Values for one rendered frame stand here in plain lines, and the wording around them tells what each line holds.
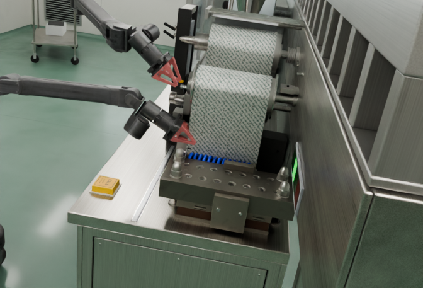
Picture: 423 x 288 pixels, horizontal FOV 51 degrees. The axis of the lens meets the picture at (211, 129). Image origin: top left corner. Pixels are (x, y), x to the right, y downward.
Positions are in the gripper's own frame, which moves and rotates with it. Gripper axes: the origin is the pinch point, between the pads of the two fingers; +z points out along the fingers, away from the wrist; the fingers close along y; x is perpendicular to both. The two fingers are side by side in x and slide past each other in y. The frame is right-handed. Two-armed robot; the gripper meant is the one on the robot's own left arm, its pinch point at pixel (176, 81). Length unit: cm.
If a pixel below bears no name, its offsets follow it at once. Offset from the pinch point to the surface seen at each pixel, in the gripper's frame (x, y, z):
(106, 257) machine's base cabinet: -44, 32, 23
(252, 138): 7.8, 6.2, 29.3
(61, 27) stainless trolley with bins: -219, -424, -127
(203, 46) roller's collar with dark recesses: 8.8, -22.0, -1.6
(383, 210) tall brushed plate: 40, 90, 21
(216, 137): -1.0, 6.2, 21.5
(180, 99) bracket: -4.2, -2.1, 5.4
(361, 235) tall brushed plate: 36, 90, 23
